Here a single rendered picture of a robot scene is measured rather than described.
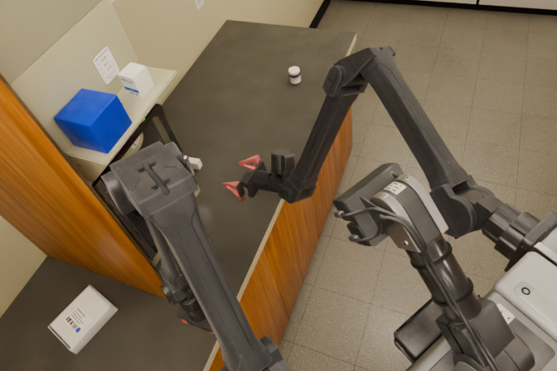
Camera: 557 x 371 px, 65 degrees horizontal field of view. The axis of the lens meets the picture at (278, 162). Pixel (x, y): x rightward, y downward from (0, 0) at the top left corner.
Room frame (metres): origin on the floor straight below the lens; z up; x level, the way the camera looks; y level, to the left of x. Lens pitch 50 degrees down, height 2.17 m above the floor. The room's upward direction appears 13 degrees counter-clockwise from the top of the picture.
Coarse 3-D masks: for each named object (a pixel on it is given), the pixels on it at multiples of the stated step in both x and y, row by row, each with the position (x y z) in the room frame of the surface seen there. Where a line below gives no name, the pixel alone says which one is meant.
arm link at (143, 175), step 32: (128, 160) 0.42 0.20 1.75; (160, 160) 0.40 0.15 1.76; (128, 192) 0.35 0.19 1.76; (160, 192) 0.34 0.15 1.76; (192, 192) 0.35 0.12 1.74; (160, 224) 0.32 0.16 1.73; (192, 224) 0.32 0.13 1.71; (192, 256) 0.30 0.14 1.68; (192, 288) 0.28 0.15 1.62; (224, 288) 0.27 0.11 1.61; (224, 320) 0.24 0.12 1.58; (224, 352) 0.22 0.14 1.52; (256, 352) 0.21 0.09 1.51
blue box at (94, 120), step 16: (80, 96) 0.80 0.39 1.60; (96, 96) 0.78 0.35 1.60; (112, 96) 0.77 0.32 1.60; (64, 112) 0.76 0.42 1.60; (80, 112) 0.74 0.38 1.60; (96, 112) 0.73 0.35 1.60; (112, 112) 0.75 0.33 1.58; (64, 128) 0.74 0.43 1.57; (80, 128) 0.71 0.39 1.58; (96, 128) 0.70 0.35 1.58; (112, 128) 0.73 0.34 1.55; (80, 144) 0.73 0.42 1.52; (96, 144) 0.70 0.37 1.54; (112, 144) 0.71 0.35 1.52
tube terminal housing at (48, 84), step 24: (96, 24) 0.94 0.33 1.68; (120, 24) 1.00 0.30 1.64; (72, 48) 0.87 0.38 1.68; (96, 48) 0.91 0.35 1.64; (120, 48) 0.97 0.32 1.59; (24, 72) 0.76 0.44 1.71; (48, 72) 0.80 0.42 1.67; (72, 72) 0.84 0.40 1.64; (96, 72) 0.89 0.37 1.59; (24, 96) 0.73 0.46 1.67; (48, 96) 0.77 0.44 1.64; (72, 96) 0.81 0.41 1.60; (48, 120) 0.74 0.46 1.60; (72, 144) 0.75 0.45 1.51; (72, 168) 0.73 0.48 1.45; (96, 192) 0.73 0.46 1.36
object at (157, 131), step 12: (156, 108) 0.97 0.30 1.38; (144, 120) 0.92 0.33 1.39; (156, 120) 0.95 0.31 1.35; (144, 132) 0.90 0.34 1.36; (156, 132) 0.93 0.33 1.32; (168, 132) 0.97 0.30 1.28; (132, 144) 0.86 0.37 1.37; (144, 144) 0.89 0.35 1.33; (120, 156) 0.81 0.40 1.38; (108, 168) 0.77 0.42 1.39; (96, 180) 0.74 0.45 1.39; (132, 216) 0.75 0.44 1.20; (144, 228) 0.76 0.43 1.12; (156, 252) 0.75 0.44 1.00
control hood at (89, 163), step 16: (160, 80) 0.91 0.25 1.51; (128, 96) 0.88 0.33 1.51; (144, 96) 0.87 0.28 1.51; (160, 96) 0.87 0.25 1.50; (128, 112) 0.82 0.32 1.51; (144, 112) 0.81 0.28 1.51; (128, 128) 0.76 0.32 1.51; (80, 160) 0.71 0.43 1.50; (96, 160) 0.68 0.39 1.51; (96, 176) 0.70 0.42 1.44
